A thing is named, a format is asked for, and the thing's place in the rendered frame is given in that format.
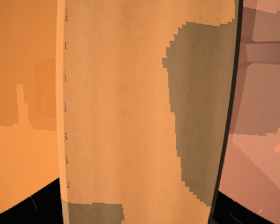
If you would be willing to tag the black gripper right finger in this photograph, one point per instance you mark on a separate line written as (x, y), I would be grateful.
(228, 211)

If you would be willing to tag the light wooden board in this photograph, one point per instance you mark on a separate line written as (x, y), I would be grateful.
(144, 100)

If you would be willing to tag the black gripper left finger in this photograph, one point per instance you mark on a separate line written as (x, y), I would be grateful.
(43, 207)

